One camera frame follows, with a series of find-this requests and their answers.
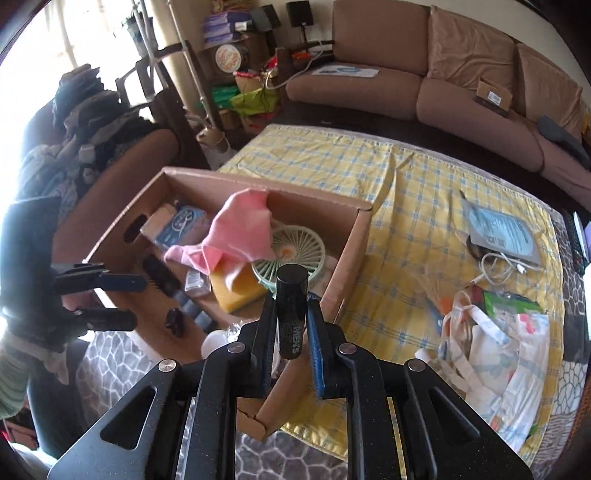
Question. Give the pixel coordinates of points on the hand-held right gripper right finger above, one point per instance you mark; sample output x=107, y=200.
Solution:
x=318, y=360

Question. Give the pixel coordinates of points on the mint green handheld fan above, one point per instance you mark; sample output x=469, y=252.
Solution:
x=295, y=249

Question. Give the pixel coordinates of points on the pink cloth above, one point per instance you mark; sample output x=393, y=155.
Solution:
x=240, y=226

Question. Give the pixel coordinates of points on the small grey blue cylinder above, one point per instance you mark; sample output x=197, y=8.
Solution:
x=204, y=321
x=187, y=303

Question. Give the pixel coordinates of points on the lime green bag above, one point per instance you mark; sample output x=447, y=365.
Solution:
x=254, y=101

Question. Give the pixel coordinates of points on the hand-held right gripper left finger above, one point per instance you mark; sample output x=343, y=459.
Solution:
x=265, y=355

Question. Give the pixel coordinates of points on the blue and orange small packet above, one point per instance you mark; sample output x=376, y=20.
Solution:
x=438, y=314

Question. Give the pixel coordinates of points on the clear hand sanitizer bottle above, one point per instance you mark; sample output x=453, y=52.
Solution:
x=196, y=281

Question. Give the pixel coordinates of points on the black speaker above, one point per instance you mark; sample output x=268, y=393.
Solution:
x=299, y=14
x=268, y=18

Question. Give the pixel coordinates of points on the white squeeze tube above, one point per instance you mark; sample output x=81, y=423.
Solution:
x=217, y=344

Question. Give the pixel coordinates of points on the cardboard parcel with label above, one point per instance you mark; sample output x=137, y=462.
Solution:
x=494, y=94

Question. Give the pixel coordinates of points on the grey blue foil pouch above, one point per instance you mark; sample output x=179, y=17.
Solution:
x=503, y=228

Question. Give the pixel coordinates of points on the black hairbrush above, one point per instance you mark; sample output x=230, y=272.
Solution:
x=159, y=277

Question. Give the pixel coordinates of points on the pile of dark clothes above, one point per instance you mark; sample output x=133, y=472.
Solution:
x=92, y=115

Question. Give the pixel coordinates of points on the white and blue paper sheet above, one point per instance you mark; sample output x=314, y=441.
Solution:
x=346, y=70

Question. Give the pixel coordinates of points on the small black clip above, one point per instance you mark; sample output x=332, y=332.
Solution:
x=175, y=323

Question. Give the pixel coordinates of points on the dark wooden side table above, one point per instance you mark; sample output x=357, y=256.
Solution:
x=284, y=60

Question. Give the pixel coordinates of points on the purple flat box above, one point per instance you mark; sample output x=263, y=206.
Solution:
x=226, y=28
x=228, y=17
x=224, y=39

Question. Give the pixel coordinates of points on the round printed tin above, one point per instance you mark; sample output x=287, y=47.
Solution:
x=228, y=57

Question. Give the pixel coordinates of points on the yellow checked tablecloth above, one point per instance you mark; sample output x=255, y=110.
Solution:
x=415, y=194

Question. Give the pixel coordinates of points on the brown sofa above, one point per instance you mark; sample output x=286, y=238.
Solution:
x=369, y=92

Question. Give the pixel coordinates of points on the black cosmetic tube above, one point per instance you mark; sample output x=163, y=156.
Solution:
x=292, y=314

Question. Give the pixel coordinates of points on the person's leg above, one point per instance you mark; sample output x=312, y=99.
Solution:
x=51, y=415

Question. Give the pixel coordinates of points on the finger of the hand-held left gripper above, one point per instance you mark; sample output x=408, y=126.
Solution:
x=111, y=321
x=120, y=282

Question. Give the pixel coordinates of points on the brown sofa cushion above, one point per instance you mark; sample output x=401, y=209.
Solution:
x=545, y=78
x=466, y=41

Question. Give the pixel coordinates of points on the dark wooden chair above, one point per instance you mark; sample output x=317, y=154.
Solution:
x=175, y=115

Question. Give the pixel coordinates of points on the white plastic bags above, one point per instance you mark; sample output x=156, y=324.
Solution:
x=485, y=369

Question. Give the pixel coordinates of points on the brown armchair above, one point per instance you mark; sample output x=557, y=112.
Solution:
x=147, y=147

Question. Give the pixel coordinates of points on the white floor lamp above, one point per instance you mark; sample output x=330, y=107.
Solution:
x=217, y=138

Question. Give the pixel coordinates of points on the green plastic packet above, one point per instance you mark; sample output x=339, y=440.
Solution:
x=512, y=302

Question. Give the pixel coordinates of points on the green and yellow scouring sponge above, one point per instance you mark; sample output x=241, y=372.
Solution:
x=235, y=295

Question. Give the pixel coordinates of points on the brown cardboard box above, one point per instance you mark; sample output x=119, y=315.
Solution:
x=304, y=207

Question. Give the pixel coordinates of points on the dark grey pillow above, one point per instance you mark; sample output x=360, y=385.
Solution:
x=558, y=131

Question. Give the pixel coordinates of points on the black remote control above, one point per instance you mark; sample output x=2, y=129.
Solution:
x=575, y=240

